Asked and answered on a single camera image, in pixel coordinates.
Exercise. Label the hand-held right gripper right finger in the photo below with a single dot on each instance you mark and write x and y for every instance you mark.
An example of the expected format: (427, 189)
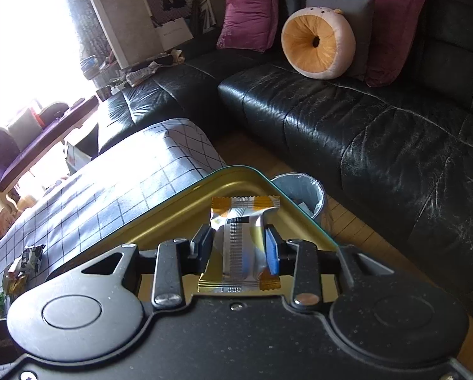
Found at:
(274, 251)

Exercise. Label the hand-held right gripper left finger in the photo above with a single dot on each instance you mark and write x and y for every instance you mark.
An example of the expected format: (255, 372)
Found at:
(200, 247)

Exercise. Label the gold silver snack packet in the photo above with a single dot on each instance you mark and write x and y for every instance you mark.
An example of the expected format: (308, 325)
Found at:
(238, 245)

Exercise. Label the gold tin tray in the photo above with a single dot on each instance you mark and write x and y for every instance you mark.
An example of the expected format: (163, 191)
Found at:
(173, 213)

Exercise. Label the grey waste bin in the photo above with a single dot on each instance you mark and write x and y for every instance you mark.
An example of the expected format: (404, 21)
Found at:
(295, 188)

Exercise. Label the black leather sofa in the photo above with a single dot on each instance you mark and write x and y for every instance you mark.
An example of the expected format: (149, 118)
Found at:
(339, 126)

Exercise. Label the white open bag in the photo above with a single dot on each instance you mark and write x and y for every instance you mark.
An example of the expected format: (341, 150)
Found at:
(77, 158)

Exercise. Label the white blue snack packet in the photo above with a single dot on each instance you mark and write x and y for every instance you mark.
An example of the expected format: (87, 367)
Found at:
(32, 259)

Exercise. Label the heap of papers and clothes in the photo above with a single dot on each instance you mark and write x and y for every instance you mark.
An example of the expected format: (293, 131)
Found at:
(147, 70)

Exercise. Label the yellow snack packet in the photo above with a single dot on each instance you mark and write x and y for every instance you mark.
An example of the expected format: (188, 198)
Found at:
(17, 279)

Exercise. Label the purple chaise longue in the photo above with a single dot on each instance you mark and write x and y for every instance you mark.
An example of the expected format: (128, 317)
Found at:
(30, 154)

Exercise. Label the green snack packet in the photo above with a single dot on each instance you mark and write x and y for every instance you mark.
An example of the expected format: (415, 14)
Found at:
(1, 303)

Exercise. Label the grey cushion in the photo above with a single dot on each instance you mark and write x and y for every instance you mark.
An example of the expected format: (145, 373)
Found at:
(24, 128)

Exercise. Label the donut plush cushion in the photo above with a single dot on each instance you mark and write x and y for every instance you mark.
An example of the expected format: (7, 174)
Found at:
(319, 43)

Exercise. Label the white paper bag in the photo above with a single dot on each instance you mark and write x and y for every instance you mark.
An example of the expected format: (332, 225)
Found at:
(174, 35)

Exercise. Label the plain magenta pillow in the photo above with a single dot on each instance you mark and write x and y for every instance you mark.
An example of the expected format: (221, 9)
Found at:
(248, 12)

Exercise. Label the grey pillow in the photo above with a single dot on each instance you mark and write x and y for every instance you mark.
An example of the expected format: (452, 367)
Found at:
(357, 19)

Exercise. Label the patterned curtain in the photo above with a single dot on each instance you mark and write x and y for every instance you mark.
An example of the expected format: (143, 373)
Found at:
(90, 19)

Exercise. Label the patterned magenta pillow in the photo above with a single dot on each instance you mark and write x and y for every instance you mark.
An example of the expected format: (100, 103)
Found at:
(394, 27)

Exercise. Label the large window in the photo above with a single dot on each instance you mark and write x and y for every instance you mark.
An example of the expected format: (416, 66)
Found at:
(22, 27)

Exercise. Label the striped picture frame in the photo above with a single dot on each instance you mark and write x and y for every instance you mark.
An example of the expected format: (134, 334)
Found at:
(206, 16)

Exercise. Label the wall poster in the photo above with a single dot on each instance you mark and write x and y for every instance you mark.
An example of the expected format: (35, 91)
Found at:
(171, 0)

